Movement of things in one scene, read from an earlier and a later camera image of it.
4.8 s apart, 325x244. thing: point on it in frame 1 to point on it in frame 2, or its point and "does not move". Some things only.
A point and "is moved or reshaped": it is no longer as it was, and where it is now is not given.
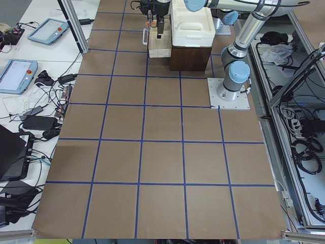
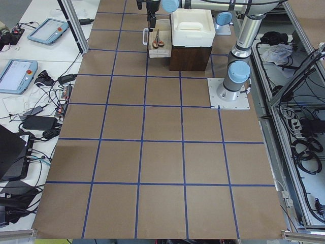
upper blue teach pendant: (49, 31) does not move
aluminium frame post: (69, 11) does not move
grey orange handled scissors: (151, 24) is moved or reshaped
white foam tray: (190, 28) does not move
